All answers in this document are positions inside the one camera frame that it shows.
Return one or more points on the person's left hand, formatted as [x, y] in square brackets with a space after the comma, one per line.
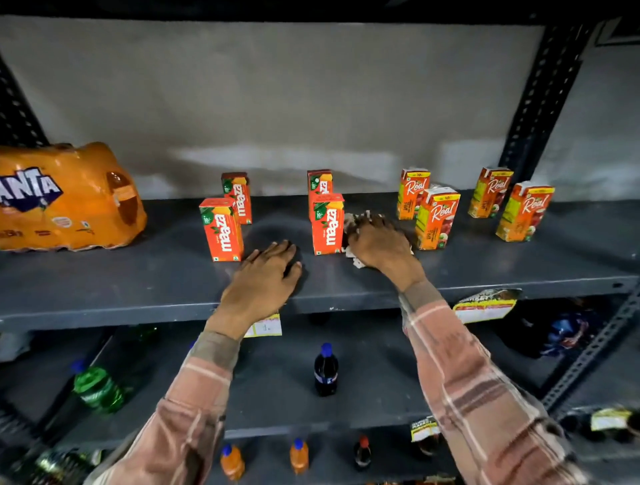
[255, 292]

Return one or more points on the person's right hand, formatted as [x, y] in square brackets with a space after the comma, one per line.
[382, 247]

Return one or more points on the person's left thumb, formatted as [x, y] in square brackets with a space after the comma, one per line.
[294, 276]

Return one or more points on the person's right thumb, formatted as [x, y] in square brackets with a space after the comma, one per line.
[354, 240]

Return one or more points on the person's left middle finger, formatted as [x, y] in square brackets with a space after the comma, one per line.
[278, 249]

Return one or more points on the person's left little finger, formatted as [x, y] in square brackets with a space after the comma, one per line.
[251, 257]

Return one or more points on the white cleaning cloth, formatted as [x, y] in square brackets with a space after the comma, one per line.
[350, 220]

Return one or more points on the person's left forearm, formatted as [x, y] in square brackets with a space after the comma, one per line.
[192, 399]

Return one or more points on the person's right forearm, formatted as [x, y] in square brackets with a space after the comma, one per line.
[475, 394]

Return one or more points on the red-orange mango juice carton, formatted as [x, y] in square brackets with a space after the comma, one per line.
[319, 182]
[238, 197]
[222, 232]
[328, 227]

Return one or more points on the small yellow-white shelf label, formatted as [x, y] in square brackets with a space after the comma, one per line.
[265, 327]

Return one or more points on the orange-green fruit juice carton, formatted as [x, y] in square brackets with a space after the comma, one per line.
[490, 192]
[524, 212]
[436, 220]
[411, 192]

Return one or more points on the dark cola bottle blue cap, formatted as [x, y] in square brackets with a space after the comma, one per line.
[326, 372]

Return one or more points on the dark grey metal shelf rack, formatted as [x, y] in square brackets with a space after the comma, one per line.
[150, 280]

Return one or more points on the large printed shelf label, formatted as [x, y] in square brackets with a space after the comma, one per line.
[485, 306]

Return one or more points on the small orange soda bottle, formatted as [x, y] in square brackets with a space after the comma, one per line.
[299, 458]
[232, 463]

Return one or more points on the small dark bottle red cap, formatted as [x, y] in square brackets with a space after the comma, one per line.
[362, 454]

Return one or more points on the orange shrink-wrapped soda bottle pack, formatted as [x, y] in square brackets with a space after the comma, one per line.
[65, 200]

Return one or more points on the green soda bottle blue cap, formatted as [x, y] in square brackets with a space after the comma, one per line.
[97, 389]

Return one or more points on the dark wrapped bottle pack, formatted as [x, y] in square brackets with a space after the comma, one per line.
[555, 330]

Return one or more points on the green wrapped bottle pack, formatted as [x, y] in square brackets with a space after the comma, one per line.
[60, 467]

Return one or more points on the yellow-white printed shelf label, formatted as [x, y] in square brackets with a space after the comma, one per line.
[610, 418]

